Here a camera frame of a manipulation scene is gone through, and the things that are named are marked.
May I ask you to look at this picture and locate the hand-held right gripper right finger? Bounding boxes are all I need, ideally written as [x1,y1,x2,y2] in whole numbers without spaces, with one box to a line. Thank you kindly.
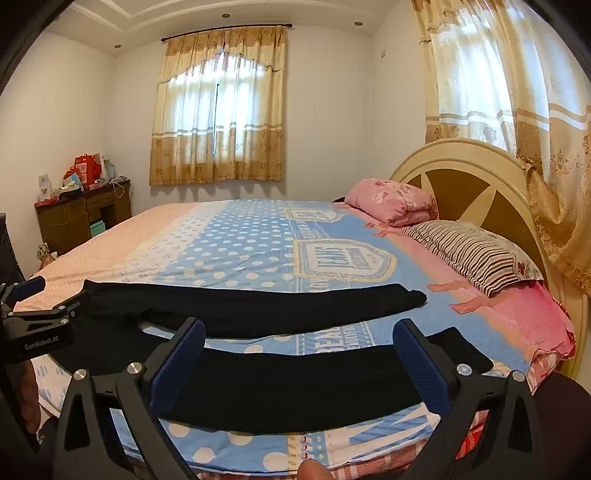
[393,318,546,480]

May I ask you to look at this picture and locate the bed with patterned bedspread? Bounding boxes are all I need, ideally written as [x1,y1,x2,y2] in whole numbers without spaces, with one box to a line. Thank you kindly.
[14,198,578,480]

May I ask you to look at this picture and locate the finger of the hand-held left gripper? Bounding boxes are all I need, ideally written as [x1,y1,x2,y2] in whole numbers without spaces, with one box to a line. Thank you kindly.
[0,275,47,319]
[8,288,92,334]

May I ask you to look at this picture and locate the black chair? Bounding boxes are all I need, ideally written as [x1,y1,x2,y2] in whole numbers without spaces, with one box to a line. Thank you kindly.
[0,213,26,284]

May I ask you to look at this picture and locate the striped pillow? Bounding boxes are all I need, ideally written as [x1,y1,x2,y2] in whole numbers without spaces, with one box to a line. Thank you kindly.
[401,220,546,297]

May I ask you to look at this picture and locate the person's right hand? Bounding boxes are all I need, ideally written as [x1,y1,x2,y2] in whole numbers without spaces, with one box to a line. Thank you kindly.
[298,458,331,480]

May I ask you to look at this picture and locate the red gift bag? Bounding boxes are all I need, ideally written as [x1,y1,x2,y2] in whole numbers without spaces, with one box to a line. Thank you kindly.
[74,154,103,185]

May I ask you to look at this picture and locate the dark curtain rod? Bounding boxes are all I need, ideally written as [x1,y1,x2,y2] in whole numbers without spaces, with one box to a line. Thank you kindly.
[161,23,293,43]

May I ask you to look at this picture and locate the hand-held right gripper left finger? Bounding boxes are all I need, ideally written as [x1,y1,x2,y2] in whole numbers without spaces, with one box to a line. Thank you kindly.
[54,316,207,480]

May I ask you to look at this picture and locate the black pants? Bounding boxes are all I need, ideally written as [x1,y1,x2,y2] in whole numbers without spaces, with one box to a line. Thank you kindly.
[46,279,496,435]

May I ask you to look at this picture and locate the pink floral pillow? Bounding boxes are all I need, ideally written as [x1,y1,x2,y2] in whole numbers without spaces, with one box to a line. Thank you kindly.
[345,178,439,228]

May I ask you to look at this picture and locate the cream brown bed headboard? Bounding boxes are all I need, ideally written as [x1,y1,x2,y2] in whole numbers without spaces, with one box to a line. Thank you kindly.
[389,137,583,384]

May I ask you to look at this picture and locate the brown wooden desk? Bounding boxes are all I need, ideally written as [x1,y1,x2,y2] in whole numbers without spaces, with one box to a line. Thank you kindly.
[34,179,133,256]

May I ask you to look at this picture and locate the short yellow window curtain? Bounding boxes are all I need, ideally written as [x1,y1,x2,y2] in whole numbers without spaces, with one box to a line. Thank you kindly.
[148,25,287,186]

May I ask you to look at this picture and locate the person's left hand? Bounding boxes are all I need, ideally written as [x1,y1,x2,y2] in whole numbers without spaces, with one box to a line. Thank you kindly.
[16,357,43,437]

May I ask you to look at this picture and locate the long yellow floral curtain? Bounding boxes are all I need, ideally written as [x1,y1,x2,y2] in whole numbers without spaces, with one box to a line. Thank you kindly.
[411,0,591,319]

